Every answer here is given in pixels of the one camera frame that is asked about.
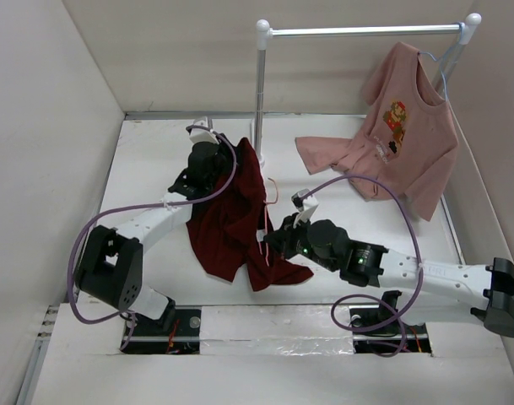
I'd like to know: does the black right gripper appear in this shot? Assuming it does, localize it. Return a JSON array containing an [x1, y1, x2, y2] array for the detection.
[[264, 211, 338, 272]]

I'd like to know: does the pink wire hanger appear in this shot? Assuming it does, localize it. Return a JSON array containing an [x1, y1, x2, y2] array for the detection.
[[261, 177, 279, 267]]

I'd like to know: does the dark red t shirt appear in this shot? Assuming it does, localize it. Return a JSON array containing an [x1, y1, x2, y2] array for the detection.
[[187, 138, 313, 292]]

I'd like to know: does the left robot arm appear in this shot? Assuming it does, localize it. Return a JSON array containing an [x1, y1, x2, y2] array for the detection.
[[67, 133, 238, 335]]

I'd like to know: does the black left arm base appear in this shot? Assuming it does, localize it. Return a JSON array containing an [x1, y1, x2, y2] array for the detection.
[[122, 306, 202, 355]]

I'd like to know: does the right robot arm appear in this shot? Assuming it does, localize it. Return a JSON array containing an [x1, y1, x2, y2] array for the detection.
[[263, 216, 514, 338]]

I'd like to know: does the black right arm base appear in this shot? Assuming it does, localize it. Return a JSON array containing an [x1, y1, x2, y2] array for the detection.
[[348, 290, 432, 357]]

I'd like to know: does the pink printed t shirt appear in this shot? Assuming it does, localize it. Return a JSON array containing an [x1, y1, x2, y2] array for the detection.
[[295, 42, 459, 221]]

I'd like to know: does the white metal clothes rack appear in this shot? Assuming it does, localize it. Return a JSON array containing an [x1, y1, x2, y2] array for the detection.
[[251, 13, 482, 165]]

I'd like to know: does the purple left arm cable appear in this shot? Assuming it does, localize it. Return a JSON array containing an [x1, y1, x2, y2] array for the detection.
[[67, 122, 239, 351]]

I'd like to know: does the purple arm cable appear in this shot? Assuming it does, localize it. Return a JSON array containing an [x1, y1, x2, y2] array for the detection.
[[298, 175, 425, 358], [67, 122, 239, 351]]

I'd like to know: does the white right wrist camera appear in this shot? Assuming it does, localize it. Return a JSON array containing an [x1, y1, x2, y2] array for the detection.
[[291, 189, 319, 228]]

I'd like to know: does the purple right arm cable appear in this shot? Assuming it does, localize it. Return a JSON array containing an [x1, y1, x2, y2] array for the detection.
[[298, 175, 425, 358]]

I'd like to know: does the blue wire hanger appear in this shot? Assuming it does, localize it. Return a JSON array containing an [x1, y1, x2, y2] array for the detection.
[[419, 22, 467, 101]]

